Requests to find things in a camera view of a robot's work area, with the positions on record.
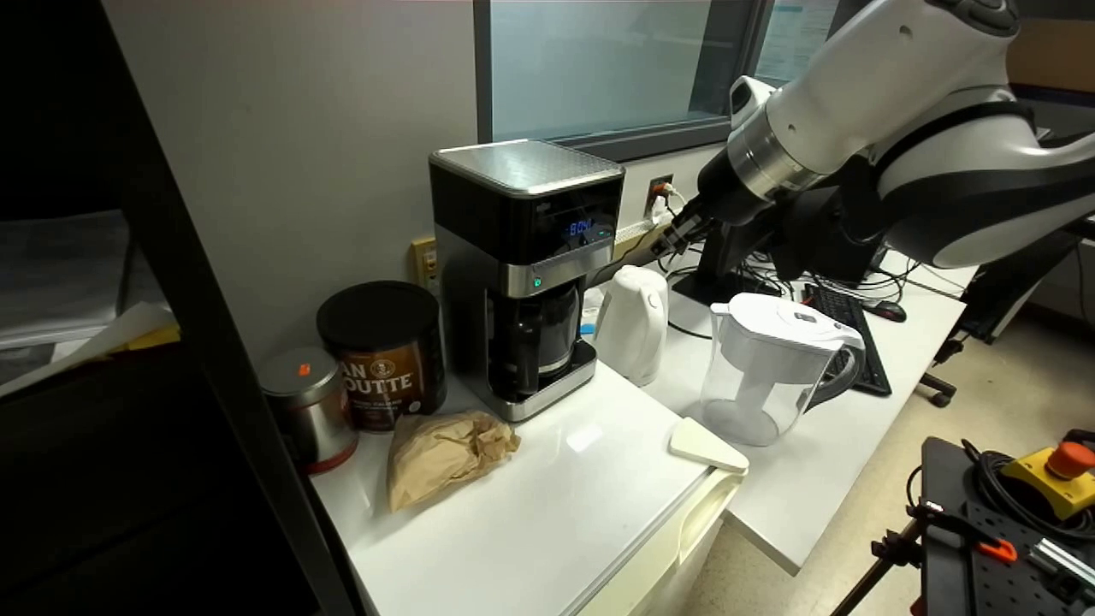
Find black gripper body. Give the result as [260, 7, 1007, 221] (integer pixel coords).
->
[683, 150, 759, 254]

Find black and steel coffeemaker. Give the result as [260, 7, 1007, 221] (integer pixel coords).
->
[429, 137, 631, 426]

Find yellow emergency stop button box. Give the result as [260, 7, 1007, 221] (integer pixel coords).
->
[1000, 426, 1095, 524]

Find black monitor stand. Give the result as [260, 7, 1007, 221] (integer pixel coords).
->
[676, 200, 790, 308]

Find white electric kettle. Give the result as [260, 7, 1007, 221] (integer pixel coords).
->
[591, 263, 673, 390]

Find glass coffee carafe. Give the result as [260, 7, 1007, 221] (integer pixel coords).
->
[505, 284, 589, 383]

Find dark framed window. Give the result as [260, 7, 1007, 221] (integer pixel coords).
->
[472, 0, 870, 163]

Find white water filter pitcher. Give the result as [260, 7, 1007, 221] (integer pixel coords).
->
[697, 291, 870, 453]

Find black computer keyboard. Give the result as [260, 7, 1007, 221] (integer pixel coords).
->
[798, 284, 897, 400]

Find black office chair base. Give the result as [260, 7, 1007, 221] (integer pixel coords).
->
[909, 296, 1031, 409]

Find white mini fridge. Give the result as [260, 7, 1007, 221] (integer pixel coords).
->
[309, 359, 756, 616]

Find dark round coffee can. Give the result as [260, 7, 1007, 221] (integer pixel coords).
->
[315, 277, 449, 433]

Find crumpled brown paper bag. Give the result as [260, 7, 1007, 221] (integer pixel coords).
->
[383, 406, 523, 515]

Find steel canister with orange dot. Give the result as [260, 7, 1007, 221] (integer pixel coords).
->
[258, 345, 361, 480]

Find black clamp with orange tip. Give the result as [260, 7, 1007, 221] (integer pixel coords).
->
[830, 500, 1023, 616]

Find black workbench top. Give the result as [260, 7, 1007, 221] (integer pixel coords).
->
[918, 433, 1095, 616]

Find stack of papers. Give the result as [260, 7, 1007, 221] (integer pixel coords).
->
[0, 207, 185, 398]

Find white wall power outlet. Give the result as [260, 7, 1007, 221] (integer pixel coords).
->
[643, 172, 676, 221]

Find white fridge door handle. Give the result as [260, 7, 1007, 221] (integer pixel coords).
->
[664, 414, 756, 480]

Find yellow wall outlet plate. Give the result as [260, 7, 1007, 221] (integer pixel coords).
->
[407, 231, 442, 291]

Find black shelf frame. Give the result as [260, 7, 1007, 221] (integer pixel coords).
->
[0, 0, 365, 616]

